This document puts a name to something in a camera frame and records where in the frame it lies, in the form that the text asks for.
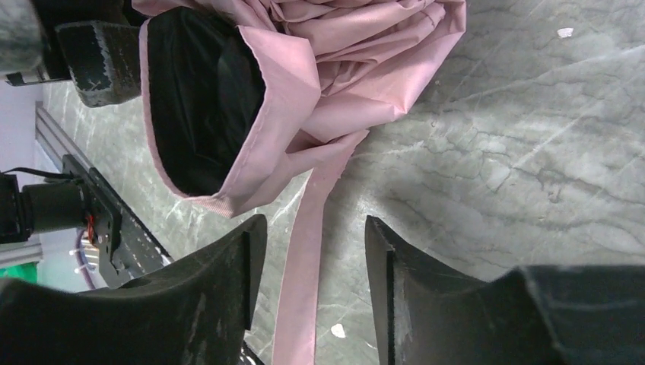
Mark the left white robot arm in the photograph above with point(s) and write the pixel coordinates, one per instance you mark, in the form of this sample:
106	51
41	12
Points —
30	50

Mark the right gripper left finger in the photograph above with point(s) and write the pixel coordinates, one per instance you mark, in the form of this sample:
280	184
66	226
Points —
193	311

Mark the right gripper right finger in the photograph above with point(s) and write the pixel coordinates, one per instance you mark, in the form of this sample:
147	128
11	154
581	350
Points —
426	312

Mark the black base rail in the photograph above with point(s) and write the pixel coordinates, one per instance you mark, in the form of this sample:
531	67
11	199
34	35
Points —
79	197

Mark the pink and black folding umbrella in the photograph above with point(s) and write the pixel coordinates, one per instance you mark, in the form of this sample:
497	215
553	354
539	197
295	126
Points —
239	97

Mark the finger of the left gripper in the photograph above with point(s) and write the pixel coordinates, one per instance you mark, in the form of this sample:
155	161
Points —
103	61

